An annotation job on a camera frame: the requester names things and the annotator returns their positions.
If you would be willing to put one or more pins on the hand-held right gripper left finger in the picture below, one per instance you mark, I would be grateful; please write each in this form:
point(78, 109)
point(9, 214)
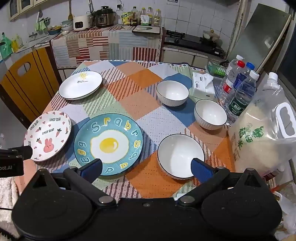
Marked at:
point(91, 169)

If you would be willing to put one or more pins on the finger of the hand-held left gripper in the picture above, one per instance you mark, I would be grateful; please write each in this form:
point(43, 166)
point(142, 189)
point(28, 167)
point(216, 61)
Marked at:
point(23, 151)

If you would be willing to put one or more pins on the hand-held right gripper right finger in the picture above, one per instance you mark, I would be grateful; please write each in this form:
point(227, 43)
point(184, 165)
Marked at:
point(201, 170)

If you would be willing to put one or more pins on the white bowl with dark rim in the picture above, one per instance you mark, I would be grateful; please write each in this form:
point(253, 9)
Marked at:
point(172, 91)
point(210, 113)
point(179, 153)

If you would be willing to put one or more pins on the blue fried egg print plate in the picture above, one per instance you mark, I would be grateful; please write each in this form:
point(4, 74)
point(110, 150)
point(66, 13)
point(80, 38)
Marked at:
point(108, 143)

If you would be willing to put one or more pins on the pink rabbit print plate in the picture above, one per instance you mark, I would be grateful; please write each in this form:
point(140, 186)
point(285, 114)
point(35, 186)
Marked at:
point(48, 134)

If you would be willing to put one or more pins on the white plate with sun print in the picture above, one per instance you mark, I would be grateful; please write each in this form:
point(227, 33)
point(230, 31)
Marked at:
point(79, 85)

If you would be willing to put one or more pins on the stack of pale bowls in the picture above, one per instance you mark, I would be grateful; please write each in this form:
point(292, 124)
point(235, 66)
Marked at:
point(67, 25)

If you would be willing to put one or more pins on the white fuzzy cloth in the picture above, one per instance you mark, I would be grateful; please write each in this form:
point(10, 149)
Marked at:
point(8, 192)

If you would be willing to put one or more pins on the clear bag of rice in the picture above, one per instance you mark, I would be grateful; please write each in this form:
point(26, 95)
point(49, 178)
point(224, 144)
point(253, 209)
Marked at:
point(256, 129)

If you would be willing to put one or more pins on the patchwork tablecloth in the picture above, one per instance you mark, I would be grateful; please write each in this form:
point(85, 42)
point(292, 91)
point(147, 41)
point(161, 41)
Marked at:
point(138, 109)

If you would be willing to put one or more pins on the green label water bottle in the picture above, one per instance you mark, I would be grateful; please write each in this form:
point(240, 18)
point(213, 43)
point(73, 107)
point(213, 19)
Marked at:
point(240, 104)

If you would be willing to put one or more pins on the white tissue pack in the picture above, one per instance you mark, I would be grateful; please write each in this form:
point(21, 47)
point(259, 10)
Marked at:
point(202, 87)

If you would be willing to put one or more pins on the red label water bottle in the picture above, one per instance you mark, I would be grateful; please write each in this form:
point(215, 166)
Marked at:
point(229, 85)

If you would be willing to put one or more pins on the white plastic bag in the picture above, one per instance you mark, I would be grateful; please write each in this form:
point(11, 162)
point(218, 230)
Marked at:
point(288, 208)

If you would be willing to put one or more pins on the blue label water bottle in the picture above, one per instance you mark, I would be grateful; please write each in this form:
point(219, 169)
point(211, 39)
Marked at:
point(241, 78)

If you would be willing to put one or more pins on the green plastic basket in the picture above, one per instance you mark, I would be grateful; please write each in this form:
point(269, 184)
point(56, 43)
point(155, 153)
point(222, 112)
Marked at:
point(214, 68)

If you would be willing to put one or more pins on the yellow detergent bottle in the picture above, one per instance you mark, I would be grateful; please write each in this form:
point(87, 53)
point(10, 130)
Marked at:
point(16, 44)

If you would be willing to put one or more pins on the black packet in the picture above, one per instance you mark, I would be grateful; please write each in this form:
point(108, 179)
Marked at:
point(223, 63)

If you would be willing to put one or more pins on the clear bottle with white cap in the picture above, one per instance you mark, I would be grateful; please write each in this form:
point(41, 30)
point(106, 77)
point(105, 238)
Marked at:
point(232, 64)

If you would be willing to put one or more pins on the metal faucet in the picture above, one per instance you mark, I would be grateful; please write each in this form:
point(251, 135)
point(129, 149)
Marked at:
point(33, 36)

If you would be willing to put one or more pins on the striped counter cloth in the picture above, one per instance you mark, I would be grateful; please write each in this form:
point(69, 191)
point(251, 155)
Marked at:
point(104, 46)

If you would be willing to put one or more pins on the blue bowl with chopsticks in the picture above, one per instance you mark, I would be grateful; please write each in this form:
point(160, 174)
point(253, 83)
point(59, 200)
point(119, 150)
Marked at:
point(54, 30)

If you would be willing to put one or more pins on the green cloth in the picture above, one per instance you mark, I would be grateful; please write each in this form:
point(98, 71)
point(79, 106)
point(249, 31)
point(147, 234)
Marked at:
point(42, 25)

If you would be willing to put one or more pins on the black gas stove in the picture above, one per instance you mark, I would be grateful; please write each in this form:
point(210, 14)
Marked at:
point(192, 42)

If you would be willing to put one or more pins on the cream cooking pot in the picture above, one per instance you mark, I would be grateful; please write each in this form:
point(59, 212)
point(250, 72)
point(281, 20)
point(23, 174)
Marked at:
point(211, 36)

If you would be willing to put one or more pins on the white rice cooker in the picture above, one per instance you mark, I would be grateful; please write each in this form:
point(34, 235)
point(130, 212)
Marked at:
point(81, 23)

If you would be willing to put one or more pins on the grey metal panel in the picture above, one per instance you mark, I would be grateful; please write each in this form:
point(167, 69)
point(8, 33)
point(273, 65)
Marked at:
point(259, 34)

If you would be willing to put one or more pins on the wooden spatula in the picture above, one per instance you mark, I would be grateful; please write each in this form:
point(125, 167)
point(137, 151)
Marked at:
point(70, 11)

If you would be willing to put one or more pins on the cutting board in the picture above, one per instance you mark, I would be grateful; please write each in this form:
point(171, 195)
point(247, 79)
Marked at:
point(145, 29)

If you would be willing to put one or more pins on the black pressure cooker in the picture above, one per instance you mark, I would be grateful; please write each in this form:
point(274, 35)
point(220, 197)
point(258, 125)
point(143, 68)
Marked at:
point(104, 17)

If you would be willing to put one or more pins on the yellow food packet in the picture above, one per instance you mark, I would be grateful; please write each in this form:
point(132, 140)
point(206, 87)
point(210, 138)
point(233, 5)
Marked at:
point(126, 18)

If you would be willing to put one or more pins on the cooking oil bottle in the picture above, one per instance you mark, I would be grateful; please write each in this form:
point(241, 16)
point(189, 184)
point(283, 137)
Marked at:
point(134, 18)
point(143, 18)
point(149, 17)
point(157, 19)

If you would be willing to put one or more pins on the wall cupboard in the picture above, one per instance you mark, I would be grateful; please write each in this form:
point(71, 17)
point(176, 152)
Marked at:
point(25, 7)

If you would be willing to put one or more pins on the wall socket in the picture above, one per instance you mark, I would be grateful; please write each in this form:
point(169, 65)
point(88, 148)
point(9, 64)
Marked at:
point(119, 6)

